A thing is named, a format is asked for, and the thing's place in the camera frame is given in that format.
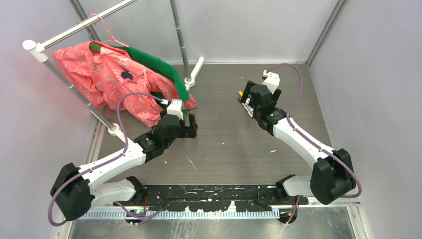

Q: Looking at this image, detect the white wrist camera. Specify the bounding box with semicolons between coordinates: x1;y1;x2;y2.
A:
161;99;184;120
262;70;280;94

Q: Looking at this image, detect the blue-end marker pen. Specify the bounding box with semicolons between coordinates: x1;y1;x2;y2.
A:
241;103;254;119

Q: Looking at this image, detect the aluminium slotted rail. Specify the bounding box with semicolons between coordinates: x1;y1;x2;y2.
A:
80;208;279;220

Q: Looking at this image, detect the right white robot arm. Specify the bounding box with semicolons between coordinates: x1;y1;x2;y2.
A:
239;81;358;205

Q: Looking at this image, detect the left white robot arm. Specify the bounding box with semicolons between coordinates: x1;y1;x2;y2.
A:
48;113;198;222

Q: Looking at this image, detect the pink patterned shirt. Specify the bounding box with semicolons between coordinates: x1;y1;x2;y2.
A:
53;42;198;128

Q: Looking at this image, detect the white metal clothes rack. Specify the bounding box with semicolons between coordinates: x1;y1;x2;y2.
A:
22;0;204;141

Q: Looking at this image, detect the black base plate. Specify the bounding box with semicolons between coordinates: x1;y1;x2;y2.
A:
122;184;296;212

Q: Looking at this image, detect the pink wire hanger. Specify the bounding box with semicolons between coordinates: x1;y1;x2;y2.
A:
90;13;130;48

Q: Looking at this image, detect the green cloth garment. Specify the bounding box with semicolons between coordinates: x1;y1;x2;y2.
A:
89;41;191;116

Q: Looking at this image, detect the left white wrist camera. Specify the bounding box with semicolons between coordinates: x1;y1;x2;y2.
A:
161;99;184;120

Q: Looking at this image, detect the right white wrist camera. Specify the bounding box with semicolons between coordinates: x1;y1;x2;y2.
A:
262;70;280;94

